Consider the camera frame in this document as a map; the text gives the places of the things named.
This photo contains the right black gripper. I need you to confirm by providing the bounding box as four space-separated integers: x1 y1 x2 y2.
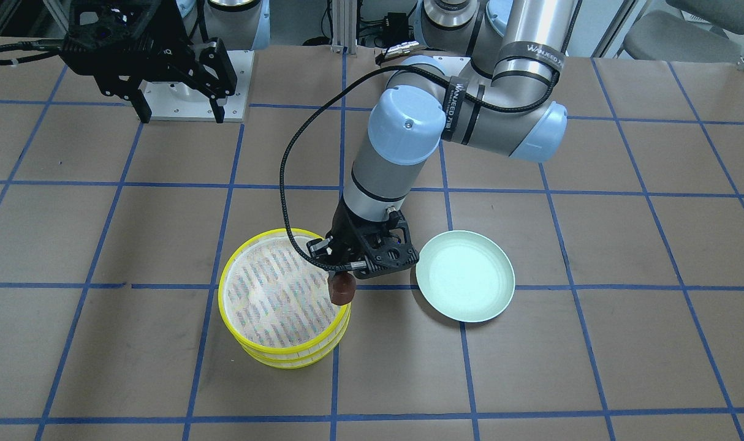
61 1 227 123

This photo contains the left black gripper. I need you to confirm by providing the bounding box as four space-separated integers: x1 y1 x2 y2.
306 205 419 279

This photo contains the brown chocolate bun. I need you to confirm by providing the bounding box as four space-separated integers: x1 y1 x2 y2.
328 273 356 306

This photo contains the yellow steamer layer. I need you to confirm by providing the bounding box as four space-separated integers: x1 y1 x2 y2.
218 228 351 369
231 304 352 369

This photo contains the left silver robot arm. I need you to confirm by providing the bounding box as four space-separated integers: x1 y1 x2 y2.
297 1 580 279

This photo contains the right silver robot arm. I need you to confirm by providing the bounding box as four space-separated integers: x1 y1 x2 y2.
60 1 270 123

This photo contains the white steamer cloth liner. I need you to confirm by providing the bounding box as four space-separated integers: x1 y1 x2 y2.
220 229 343 348

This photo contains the light green plate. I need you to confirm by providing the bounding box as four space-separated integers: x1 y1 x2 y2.
415 230 517 323

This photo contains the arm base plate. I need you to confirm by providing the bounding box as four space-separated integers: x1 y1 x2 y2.
144 50 256 123

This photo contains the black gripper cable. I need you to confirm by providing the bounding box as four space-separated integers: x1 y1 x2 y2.
279 61 563 271

